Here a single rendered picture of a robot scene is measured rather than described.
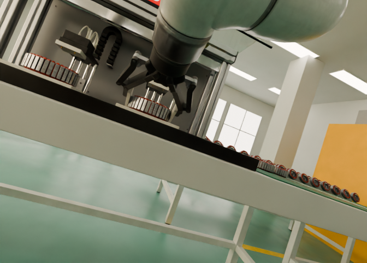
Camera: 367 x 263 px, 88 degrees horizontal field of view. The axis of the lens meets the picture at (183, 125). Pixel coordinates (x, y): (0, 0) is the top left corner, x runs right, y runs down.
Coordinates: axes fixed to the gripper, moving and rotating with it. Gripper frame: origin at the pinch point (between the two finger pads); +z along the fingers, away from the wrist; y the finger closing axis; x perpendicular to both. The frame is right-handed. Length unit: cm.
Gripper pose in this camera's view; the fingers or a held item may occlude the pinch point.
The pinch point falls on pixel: (150, 108)
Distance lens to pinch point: 51.2
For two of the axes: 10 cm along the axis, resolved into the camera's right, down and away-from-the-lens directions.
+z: -3.6, 4.6, 8.1
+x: -1.9, 8.2, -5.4
